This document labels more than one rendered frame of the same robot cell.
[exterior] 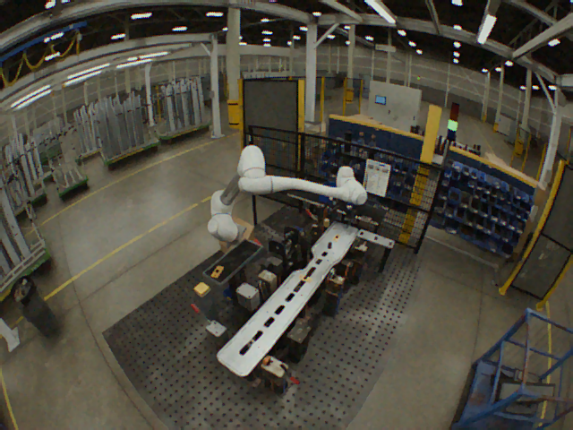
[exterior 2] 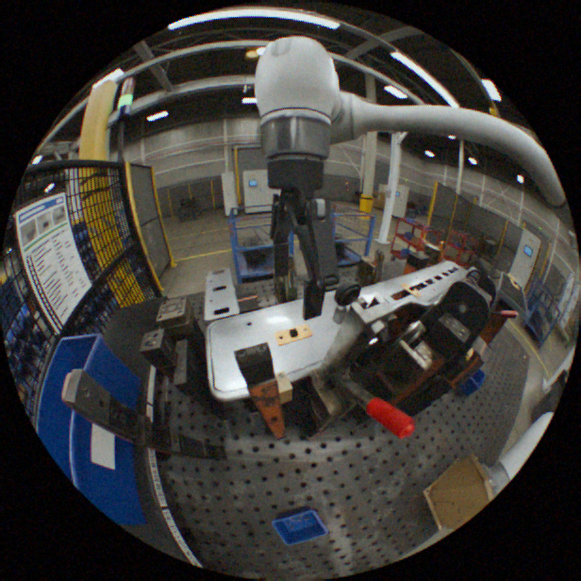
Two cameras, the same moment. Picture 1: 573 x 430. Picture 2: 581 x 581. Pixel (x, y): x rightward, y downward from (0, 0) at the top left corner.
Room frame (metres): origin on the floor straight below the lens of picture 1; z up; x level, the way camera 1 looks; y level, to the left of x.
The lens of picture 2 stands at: (1.62, -0.23, 1.30)
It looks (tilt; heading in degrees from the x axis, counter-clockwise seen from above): 35 degrees down; 215
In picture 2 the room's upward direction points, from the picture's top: straight up
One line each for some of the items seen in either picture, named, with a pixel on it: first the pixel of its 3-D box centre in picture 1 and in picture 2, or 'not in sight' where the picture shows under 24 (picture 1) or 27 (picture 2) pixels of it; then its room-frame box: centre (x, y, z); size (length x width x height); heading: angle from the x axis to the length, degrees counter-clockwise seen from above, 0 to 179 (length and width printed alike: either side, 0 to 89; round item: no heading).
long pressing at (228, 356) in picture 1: (304, 281); (411, 289); (1.00, -0.11, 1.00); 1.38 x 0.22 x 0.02; 148
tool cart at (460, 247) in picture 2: not in sight; (459, 251); (-3.05, 1.49, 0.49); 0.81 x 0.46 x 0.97; 131
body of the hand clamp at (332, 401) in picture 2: (315, 243); (320, 415); (1.50, -0.23, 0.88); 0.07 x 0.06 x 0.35; 58
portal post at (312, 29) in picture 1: (320, 91); not in sight; (5.60, -0.73, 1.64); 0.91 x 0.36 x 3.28; 53
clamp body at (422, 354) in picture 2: (301, 253); (383, 390); (1.37, -0.11, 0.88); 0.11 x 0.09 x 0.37; 58
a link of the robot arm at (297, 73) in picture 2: (346, 179); (298, 80); (1.40, -0.37, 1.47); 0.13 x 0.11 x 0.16; 14
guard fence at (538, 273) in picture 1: (555, 245); (150, 224); (1.08, -3.38, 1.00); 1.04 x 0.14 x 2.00; 53
